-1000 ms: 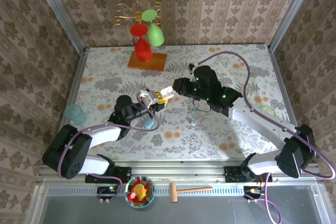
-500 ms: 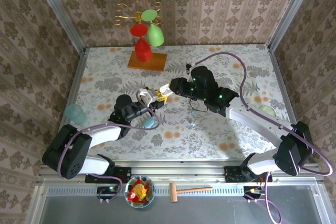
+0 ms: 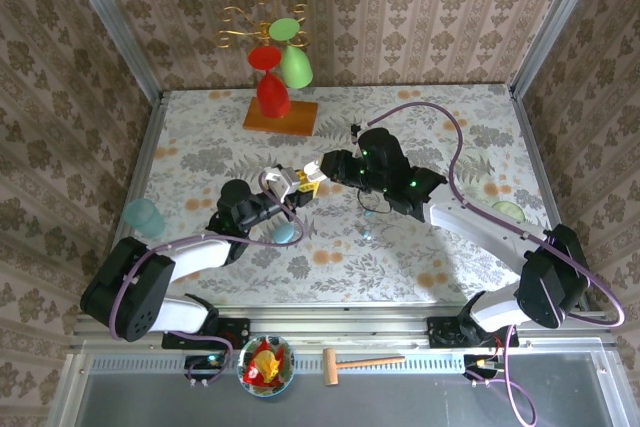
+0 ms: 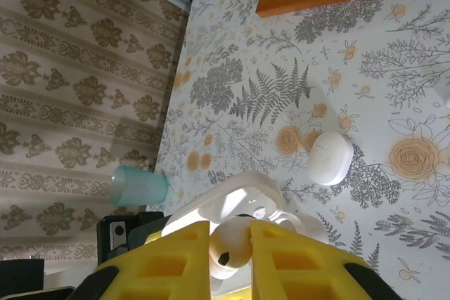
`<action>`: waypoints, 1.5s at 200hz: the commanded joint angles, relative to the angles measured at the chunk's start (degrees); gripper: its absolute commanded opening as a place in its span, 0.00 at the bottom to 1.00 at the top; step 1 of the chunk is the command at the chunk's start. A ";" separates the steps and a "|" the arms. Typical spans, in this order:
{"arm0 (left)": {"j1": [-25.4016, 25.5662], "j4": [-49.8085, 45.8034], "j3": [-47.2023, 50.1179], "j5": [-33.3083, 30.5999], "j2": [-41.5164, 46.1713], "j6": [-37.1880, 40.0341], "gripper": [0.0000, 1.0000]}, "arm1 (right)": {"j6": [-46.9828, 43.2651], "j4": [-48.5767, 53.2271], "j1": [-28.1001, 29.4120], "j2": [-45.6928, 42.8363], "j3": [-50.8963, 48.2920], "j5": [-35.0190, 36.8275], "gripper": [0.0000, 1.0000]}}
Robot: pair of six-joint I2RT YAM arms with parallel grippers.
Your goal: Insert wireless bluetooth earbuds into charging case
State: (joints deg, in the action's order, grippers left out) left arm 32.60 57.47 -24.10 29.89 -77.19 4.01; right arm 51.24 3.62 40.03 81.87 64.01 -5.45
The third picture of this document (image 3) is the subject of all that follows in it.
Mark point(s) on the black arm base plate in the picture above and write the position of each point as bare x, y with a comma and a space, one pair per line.
235, 332
442, 334

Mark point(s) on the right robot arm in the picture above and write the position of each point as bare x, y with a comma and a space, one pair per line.
550, 287

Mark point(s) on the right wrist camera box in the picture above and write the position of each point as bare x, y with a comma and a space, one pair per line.
356, 147

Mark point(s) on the red plastic wine glass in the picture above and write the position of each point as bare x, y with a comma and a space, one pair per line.
272, 97

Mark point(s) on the clear glass bowl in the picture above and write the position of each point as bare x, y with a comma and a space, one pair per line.
250, 387

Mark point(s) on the light blue earbud case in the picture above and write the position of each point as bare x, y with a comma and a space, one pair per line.
282, 236

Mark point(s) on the green plastic wine glass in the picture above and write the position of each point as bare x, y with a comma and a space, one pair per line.
295, 67

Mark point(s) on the blue translucent plastic cup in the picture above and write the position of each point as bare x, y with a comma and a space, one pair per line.
145, 219

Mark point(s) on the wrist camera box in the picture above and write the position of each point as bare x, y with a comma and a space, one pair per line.
356, 147
282, 182

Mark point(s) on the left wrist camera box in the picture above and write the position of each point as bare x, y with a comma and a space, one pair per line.
282, 182

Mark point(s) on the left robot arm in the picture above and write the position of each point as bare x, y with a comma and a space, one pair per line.
130, 292

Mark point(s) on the aluminium profile frame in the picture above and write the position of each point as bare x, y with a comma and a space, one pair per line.
350, 329

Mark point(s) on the black connector board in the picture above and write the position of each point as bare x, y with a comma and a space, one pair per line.
202, 362
475, 362

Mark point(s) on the green translucent plastic cup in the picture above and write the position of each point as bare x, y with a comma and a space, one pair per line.
507, 209

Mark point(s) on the yellow crumpled wrapper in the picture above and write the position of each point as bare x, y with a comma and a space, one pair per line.
267, 364

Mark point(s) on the small wooden mallet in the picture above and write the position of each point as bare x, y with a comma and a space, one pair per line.
331, 367

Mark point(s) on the red crumpled wrapper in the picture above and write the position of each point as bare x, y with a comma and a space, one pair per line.
260, 347

